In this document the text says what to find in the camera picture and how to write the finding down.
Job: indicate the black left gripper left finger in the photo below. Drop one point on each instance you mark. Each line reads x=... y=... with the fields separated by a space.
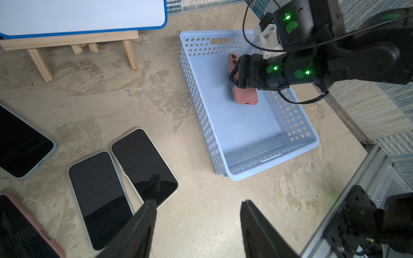
x=135 y=239

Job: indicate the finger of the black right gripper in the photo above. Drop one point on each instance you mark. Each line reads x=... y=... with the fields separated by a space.
x=234 y=72

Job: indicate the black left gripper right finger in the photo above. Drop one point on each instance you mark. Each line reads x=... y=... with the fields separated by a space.
x=260 y=238

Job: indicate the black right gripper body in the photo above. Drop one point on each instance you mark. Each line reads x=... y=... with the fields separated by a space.
x=278 y=72

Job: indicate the face-down phone salmon case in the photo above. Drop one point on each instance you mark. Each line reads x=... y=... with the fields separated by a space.
x=246 y=96

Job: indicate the phone pink case purple button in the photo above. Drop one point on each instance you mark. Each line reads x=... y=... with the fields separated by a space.
x=22 y=236

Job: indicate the black phone without case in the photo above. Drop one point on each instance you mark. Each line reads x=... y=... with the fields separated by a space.
x=24 y=148

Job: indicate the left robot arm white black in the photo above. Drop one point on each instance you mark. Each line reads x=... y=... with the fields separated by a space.
x=357 y=227

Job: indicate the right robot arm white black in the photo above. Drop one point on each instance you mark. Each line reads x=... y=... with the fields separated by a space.
x=309 y=44

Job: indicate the light blue perforated storage basket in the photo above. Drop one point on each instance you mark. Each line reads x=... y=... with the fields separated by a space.
x=242 y=140

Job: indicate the wooden tabletop easel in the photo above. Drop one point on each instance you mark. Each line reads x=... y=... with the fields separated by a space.
x=77 y=42

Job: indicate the aluminium frame rail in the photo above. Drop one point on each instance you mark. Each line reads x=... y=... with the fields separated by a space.
x=373 y=216

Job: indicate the small whiteboard blue frame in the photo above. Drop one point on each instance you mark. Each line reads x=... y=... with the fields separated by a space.
x=31 y=18

